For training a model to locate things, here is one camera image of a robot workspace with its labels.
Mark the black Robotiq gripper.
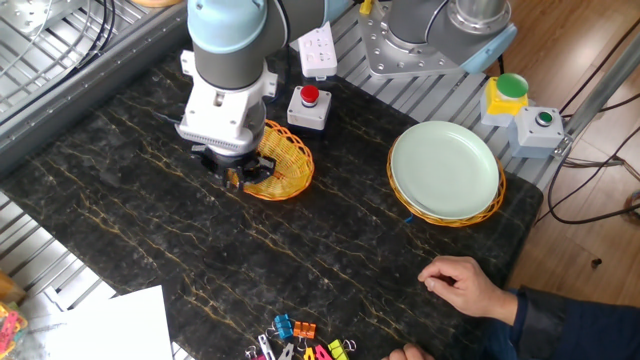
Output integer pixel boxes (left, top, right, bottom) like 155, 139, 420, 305
191, 144, 278, 192

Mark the dark blue sleeved right forearm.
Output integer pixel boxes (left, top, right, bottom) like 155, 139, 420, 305
482, 285, 640, 360

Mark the person's left hand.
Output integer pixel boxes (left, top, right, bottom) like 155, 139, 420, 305
380, 342, 436, 360

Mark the person's right hand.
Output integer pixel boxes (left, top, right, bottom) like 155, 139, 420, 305
417, 255, 505, 321

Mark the yellow orange wicker basket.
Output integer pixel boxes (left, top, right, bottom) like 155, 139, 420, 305
239, 118, 316, 202

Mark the grey box red button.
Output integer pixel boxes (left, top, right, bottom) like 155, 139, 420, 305
286, 84, 333, 132

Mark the white power strip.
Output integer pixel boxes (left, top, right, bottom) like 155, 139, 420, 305
297, 20, 339, 81

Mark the blue binder clip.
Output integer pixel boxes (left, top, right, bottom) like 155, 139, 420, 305
269, 313, 295, 341

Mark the orange binder clip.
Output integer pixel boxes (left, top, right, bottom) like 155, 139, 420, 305
292, 321, 317, 351

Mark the silver robot mounting plate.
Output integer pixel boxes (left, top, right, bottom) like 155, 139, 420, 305
357, 1, 489, 80

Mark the pale green plate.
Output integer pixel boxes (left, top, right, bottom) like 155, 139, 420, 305
389, 120, 501, 221

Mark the white paper sheet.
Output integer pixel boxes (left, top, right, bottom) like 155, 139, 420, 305
42, 284, 174, 360

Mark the yellow-green binder clip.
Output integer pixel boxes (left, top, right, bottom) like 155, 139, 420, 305
327, 338, 357, 360

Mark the orange wicker plate basket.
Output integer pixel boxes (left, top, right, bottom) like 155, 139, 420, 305
385, 137, 507, 229

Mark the yellow box green button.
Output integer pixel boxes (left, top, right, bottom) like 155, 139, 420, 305
479, 72, 530, 128

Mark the multicoloured clips bag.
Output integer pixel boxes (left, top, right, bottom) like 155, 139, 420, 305
0, 299, 29, 357

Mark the grey box small green button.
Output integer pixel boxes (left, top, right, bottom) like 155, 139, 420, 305
507, 105, 566, 160

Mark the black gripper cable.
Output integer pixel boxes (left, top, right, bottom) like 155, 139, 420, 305
267, 0, 295, 106

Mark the long grey metal rail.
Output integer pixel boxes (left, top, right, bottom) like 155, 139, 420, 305
0, 4, 191, 176

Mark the black cable bundle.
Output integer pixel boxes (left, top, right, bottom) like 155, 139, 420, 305
0, 0, 117, 114

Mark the black floor cable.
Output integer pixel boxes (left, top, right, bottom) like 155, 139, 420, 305
534, 124, 640, 226

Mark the aluminium frame post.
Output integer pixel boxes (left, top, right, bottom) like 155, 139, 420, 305
552, 29, 640, 156

